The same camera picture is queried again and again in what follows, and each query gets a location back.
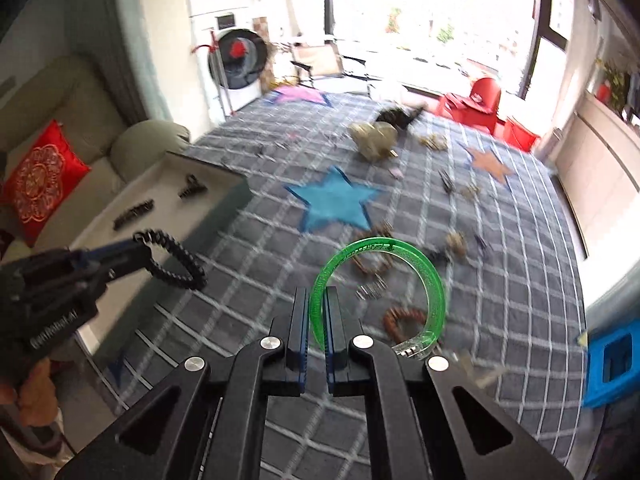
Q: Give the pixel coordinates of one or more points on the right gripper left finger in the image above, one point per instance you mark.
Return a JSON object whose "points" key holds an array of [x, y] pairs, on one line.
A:
{"points": [[205, 420]]}

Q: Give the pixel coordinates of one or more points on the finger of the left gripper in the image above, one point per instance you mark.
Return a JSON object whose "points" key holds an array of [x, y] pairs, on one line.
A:
{"points": [[117, 260]]}

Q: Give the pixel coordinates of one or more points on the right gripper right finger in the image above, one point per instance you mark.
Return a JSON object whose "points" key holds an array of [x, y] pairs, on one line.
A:
{"points": [[426, 419]]}

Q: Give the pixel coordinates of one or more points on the green translucent bangle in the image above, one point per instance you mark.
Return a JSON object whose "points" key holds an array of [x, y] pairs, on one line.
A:
{"points": [[418, 346]]}

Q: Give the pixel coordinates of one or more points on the silver pendant charm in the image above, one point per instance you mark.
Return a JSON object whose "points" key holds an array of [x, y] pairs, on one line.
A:
{"points": [[372, 290]]}

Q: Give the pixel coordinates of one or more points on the silver clear hair clip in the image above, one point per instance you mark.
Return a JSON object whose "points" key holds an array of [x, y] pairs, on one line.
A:
{"points": [[482, 377]]}

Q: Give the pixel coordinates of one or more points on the left hand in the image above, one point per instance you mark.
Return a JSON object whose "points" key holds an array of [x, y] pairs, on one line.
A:
{"points": [[36, 400]]}

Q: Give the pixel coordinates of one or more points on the black beaded hair clip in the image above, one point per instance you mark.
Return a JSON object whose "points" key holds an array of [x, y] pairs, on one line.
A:
{"points": [[132, 214]]}

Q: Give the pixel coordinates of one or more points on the grey open tray box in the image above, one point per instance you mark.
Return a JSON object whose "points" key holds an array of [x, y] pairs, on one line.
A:
{"points": [[194, 222]]}

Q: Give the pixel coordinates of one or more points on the red embroidered cushion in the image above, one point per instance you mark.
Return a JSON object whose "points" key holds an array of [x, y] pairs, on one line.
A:
{"points": [[43, 179]]}

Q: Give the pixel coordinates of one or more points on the black claw hair clip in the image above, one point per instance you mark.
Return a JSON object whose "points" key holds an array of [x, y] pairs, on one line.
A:
{"points": [[193, 187]]}

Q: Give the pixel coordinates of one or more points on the beige leather sofa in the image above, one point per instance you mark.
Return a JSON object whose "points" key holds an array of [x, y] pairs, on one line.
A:
{"points": [[71, 91]]}

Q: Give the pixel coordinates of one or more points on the blue plastic stool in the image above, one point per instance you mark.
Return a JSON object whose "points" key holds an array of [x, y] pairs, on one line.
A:
{"points": [[613, 366]]}

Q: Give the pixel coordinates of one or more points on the gold bow hair clip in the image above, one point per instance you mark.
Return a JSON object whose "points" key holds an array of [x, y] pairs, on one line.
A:
{"points": [[470, 192]]}

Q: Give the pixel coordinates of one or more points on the dark metal hair clip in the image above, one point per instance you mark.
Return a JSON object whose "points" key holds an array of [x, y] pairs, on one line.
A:
{"points": [[447, 183]]}

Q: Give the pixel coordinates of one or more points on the white washing machine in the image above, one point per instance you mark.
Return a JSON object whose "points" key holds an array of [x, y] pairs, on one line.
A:
{"points": [[244, 54]]}

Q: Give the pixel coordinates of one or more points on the pink heart hair clip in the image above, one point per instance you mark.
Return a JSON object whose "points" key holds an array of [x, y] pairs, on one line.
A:
{"points": [[396, 173]]}

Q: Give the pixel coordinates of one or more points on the folding beige chair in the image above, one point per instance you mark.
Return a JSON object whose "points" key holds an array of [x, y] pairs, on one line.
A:
{"points": [[312, 63]]}

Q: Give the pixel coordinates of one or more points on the white spotted scrunchie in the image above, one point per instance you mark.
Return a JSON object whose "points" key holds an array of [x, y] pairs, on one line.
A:
{"points": [[374, 140]]}

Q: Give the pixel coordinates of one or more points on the red plastic bucket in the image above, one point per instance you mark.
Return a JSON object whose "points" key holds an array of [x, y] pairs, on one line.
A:
{"points": [[518, 136]]}

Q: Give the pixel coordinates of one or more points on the dark leopard scrunchie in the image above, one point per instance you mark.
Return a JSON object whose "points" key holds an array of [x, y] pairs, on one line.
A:
{"points": [[398, 117]]}

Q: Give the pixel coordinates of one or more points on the white sideboard cabinet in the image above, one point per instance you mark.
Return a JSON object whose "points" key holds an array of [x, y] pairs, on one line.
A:
{"points": [[598, 168]]}

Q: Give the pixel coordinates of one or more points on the red plastic chair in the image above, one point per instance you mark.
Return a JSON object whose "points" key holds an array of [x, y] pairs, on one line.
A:
{"points": [[478, 110]]}

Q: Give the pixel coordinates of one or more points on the flower vase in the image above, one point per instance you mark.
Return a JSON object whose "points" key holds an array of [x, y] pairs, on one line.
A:
{"points": [[613, 88]]}

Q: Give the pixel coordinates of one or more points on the gold chain jewelry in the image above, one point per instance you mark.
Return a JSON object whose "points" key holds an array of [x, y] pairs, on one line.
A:
{"points": [[435, 142]]}

